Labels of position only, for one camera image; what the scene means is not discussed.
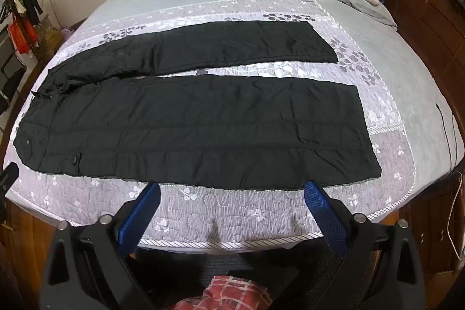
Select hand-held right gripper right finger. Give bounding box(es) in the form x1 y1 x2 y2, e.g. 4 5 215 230
303 181 425 310

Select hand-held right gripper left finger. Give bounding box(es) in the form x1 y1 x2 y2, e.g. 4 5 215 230
38 181 162 310

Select black pants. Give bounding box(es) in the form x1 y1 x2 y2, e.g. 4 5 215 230
14 20 383 191

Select black folding chair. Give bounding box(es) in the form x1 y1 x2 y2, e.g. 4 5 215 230
0 37 28 114

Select person's red plaid leg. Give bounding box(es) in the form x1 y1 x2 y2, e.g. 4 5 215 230
172 275 273 310

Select red basket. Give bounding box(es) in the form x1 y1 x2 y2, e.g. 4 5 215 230
9 21 37 54

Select bed with grey sheet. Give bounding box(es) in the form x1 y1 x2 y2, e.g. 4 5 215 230
5 0 458 249

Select white cable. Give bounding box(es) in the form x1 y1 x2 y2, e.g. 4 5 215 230
447 172 465 263

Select black cable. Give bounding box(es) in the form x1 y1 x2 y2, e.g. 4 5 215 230
436 105 456 173

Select wire rack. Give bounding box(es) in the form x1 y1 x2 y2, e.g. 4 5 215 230
36 14 53 42

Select wooden bed frame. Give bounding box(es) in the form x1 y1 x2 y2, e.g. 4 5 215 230
0 0 465 310

